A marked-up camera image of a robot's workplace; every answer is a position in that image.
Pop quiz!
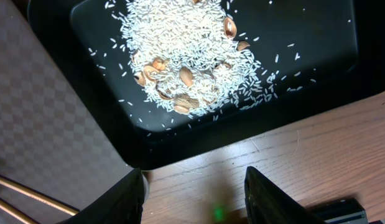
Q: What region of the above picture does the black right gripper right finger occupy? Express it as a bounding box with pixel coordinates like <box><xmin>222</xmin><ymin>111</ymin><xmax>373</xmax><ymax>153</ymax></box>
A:
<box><xmin>244</xmin><ymin>166</ymin><xmax>324</xmax><ymax>224</ymax></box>

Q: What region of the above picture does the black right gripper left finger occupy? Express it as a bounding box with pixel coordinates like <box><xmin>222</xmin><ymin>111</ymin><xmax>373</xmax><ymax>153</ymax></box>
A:
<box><xmin>60</xmin><ymin>168</ymin><xmax>146</xmax><ymax>224</ymax></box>

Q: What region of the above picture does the wooden chopstick with pattern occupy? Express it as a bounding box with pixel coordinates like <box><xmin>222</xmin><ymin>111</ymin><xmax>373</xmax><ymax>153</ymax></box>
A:
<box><xmin>0</xmin><ymin>176</ymin><xmax>79</xmax><ymax>216</ymax></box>

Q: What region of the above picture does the black waste tray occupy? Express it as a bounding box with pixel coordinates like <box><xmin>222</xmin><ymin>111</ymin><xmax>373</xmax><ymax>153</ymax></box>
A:
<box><xmin>27</xmin><ymin>1</ymin><xmax>385</xmax><ymax>170</ymax></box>

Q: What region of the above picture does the dark brown serving tray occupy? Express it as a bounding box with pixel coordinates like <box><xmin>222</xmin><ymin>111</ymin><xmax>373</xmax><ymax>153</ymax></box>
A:
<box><xmin>0</xmin><ymin>0</ymin><xmax>131</xmax><ymax>210</ymax></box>

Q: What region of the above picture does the food scraps pile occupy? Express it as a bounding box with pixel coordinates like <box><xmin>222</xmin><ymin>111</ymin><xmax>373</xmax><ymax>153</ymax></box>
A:
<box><xmin>88</xmin><ymin>0</ymin><xmax>317</xmax><ymax>138</ymax></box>

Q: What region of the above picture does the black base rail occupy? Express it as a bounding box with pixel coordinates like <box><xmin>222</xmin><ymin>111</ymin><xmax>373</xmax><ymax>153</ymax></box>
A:
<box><xmin>306</xmin><ymin>197</ymin><xmax>385</xmax><ymax>224</ymax></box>

